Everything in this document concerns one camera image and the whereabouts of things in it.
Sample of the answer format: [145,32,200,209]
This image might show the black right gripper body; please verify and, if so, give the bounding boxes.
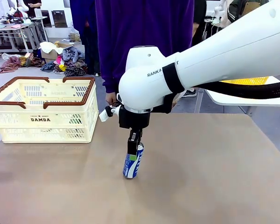
[118,105,151,129]

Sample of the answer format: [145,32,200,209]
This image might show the blue drink can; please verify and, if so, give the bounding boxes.
[122,141,145,179]

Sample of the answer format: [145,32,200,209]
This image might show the person's right forearm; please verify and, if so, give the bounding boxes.
[95,46,122,94]

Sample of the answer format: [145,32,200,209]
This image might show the cream folding shopping basket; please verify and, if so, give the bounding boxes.
[0,76,100,144]

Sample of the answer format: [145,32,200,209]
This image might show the yellow plastic basket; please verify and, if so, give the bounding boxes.
[220,76,270,85]

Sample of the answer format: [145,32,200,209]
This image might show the person's right hand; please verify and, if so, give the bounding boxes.
[105,91,119,105]

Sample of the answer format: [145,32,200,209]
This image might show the person's left hand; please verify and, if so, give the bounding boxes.
[172,92,181,108]

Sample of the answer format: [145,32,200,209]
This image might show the pile of colourful clothes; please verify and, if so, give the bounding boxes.
[41,46,88,77]

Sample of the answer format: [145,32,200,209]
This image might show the person in purple sweater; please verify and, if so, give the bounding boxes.
[95,0,195,110]

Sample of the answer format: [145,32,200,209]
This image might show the dark blue coat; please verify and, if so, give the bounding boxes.
[69,0,101,77]

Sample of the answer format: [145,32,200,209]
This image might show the cardboard box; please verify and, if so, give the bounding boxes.
[41,42,82,63]

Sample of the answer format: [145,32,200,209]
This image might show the white cloth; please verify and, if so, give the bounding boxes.
[39,41,63,56]

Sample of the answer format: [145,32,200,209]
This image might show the white side table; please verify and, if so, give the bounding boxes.
[204,76,280,116]

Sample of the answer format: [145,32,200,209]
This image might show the checked cloth heap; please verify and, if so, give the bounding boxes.
[0,52,42,74]

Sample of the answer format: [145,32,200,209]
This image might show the grey metal table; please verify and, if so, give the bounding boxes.
[0,16,49,54]

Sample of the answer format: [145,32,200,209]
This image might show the dark jacket white stripes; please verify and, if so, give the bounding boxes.
[227,0,269,23]

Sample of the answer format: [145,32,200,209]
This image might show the bystander in black shirt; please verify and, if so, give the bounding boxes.
[23,0,42,17]

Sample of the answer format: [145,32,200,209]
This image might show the brown leather apron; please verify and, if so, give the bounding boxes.
[241,0,259,14]

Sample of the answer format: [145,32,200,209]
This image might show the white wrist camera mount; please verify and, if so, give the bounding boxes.
[98,105,122,123]

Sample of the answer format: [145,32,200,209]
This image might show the black velcro strap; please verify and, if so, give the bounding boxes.
[162,62,185,94]

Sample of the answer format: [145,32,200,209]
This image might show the dark wall panel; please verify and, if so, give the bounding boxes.
[51,10,68,28]
[41,10,52,28]

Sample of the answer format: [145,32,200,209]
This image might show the black sleeved cable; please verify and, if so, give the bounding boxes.
[191,79,280,100]

